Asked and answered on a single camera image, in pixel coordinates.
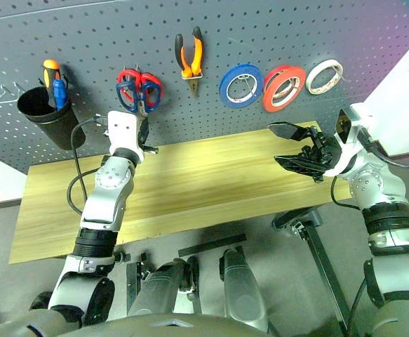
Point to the black slanted table leg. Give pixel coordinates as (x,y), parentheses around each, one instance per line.
(321,252)

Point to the blue tape roll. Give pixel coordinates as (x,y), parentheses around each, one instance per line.
(223,87)

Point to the orange and black pliers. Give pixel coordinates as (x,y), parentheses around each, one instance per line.
(190,68)

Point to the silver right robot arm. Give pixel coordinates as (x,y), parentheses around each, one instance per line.
(369,182)

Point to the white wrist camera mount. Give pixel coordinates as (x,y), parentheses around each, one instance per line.
(123,130)
(356,154)

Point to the dark grey perforated pegboard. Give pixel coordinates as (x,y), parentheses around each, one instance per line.
(85,35)

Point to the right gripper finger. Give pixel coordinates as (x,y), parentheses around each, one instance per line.
(302,165)
(290,130)

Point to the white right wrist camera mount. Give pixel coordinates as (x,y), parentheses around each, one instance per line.
(356,154)

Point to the grey rounded shape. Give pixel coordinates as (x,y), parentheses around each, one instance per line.
(242,291)
(155,291)

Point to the black cup holder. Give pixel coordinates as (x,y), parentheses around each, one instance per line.
(60,130)

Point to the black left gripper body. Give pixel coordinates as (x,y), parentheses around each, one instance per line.
(145,140)

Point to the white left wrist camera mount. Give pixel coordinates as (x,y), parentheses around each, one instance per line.
(123,130)

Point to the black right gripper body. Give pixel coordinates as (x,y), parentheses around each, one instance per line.
(325,151)

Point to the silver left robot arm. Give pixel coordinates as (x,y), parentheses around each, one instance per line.
(107,182)

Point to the white tape roll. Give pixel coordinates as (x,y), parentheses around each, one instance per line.
(309,82)

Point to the red tape roll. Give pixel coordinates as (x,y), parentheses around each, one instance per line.
(271,75)
(268,102)

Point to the black flat metal bar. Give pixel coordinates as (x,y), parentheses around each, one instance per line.
(211,245)

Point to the grey robot torso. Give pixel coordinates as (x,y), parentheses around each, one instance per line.
(172,326)

